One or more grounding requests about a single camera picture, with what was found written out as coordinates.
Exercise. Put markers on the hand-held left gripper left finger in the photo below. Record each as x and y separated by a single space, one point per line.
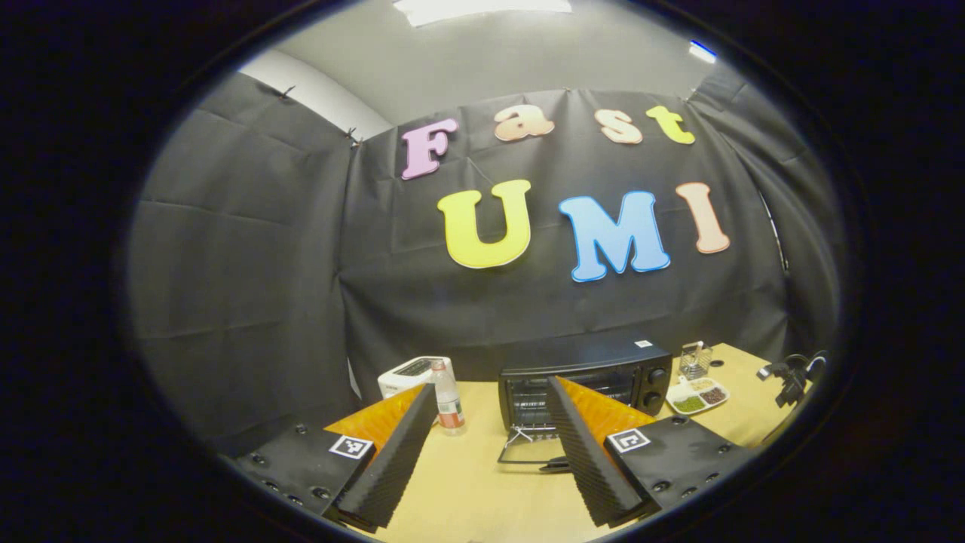
399 460

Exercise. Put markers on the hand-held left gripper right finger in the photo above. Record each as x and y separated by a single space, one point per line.
584 464

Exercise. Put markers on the black electric oven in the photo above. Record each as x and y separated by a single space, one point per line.
588 354

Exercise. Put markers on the clear plastic bottle red label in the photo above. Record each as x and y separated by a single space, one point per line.
450 411

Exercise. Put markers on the pile of red beans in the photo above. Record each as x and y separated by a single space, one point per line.
713 395

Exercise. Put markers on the white toaster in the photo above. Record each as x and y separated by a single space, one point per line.
399 377

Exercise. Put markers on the pile of yellow soybeans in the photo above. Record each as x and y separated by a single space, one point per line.
702 384

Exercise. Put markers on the metal mesh holder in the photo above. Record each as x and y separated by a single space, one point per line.
695 362

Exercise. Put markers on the pile of green beans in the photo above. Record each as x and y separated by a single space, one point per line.
690 404

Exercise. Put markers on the white divided dish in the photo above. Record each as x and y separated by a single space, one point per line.
681 391

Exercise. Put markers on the black backdrop cloth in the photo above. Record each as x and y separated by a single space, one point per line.
301 264

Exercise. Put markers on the small ceiling light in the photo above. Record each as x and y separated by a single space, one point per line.
703 52

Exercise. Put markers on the large ceiling light panel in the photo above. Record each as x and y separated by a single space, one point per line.
482 9

